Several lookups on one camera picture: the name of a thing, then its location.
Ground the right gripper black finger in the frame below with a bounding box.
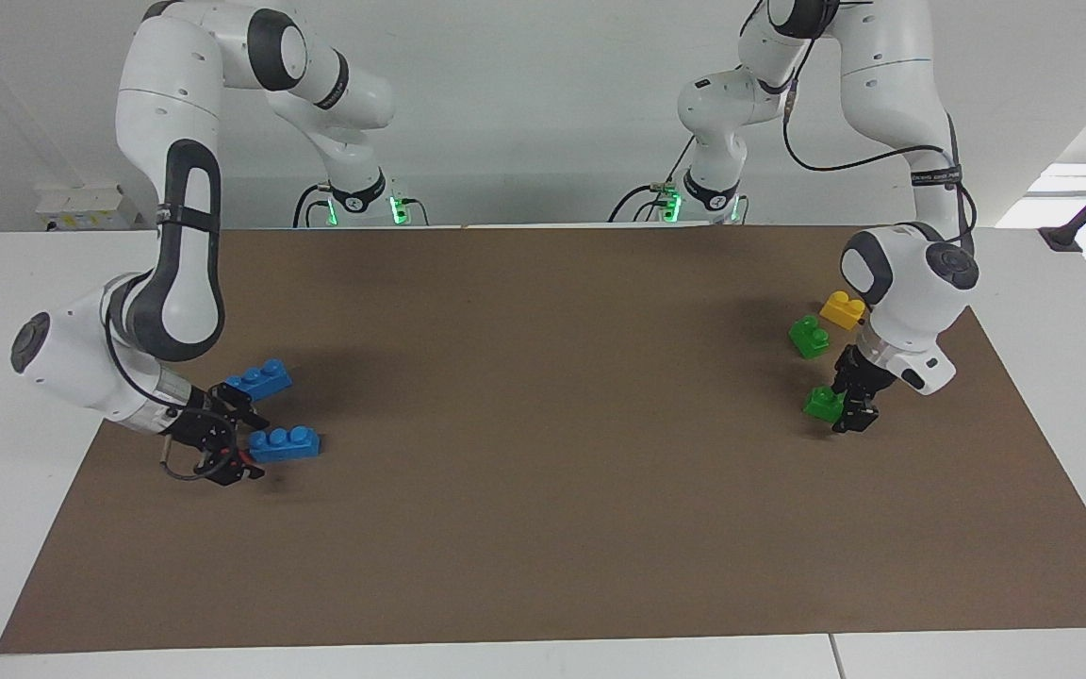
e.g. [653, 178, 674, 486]
[211, 381, 272, 431]
[202, 449, 267, 489]

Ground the green two-stud brick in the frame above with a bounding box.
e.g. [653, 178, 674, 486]
[802, 386, 847, 423]
[788, 315, 832, 360]

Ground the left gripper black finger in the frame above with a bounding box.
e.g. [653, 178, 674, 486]
[858, 356, 898, 431]
[830, 345, 866, 436]

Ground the white wall socket box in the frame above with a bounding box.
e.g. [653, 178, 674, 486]
[34, 185, 140, 232]

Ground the brown table mat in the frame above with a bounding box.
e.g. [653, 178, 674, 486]
[0, 224, 1086, 654]

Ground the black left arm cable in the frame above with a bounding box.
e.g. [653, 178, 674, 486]
[782, 0, 979, 256]

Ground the blue three-stud brick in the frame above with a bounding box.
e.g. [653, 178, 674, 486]
[248, 426, 321, 464]
[224, 358, 294, 402]

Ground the yellow two-stud brick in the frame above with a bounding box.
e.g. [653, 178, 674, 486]
[819, 290, 867, 331]

